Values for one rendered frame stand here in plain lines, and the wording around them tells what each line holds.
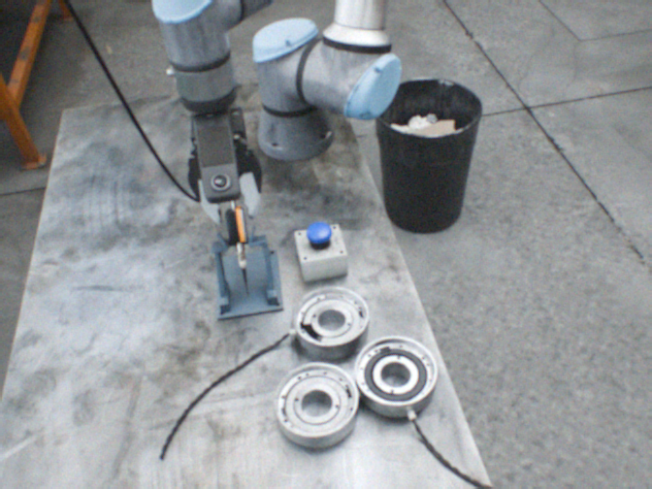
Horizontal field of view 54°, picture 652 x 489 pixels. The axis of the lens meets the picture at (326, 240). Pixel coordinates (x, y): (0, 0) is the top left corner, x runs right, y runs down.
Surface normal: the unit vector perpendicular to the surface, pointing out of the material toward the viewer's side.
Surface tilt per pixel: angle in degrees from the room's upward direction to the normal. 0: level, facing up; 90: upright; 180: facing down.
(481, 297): 0
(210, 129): 32
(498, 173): 0
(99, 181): 0
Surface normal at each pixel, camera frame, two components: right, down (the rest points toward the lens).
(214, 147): 0.05, -0.26
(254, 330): -0.07, -0.72
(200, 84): 0.06, 0.69
